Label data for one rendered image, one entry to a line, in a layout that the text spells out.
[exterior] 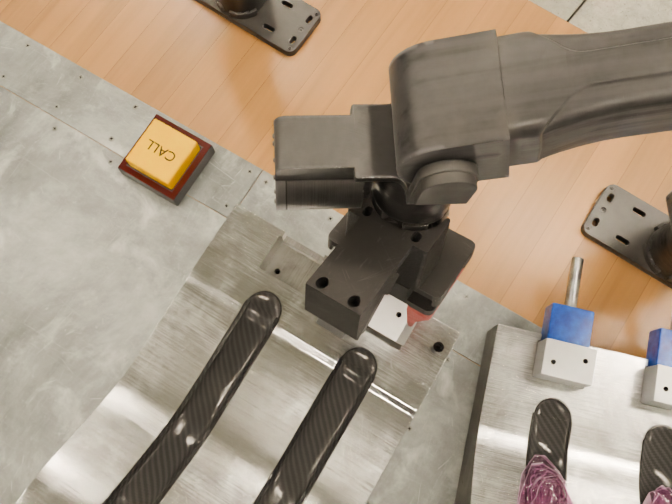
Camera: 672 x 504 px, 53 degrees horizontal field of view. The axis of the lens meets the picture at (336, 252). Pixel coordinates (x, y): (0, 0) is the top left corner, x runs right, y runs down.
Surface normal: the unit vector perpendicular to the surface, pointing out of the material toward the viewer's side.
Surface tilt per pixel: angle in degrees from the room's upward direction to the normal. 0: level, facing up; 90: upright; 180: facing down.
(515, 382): 0
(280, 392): 3
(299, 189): 54
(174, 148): 0
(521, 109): 13
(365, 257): 21
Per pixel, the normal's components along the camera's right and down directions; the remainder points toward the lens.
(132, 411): 0.18, -0.55
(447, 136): -0.23, -0.24
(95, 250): -0.01, -0.25
